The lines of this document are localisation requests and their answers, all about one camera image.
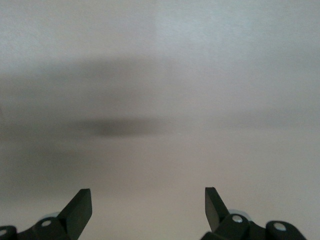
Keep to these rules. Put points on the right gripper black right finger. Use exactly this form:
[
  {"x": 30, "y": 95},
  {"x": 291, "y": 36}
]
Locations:
[{"x": 217, "y": 215}]

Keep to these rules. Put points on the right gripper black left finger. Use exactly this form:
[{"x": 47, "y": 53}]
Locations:
[{"x": 75, "y": 215}]

